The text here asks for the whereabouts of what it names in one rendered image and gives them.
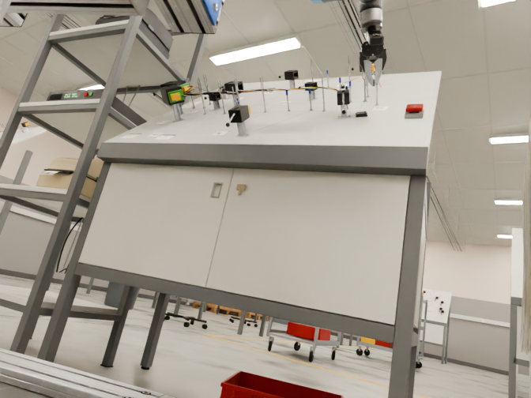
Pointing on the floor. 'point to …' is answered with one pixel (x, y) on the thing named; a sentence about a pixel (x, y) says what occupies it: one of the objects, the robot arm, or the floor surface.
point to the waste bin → (114, 290)
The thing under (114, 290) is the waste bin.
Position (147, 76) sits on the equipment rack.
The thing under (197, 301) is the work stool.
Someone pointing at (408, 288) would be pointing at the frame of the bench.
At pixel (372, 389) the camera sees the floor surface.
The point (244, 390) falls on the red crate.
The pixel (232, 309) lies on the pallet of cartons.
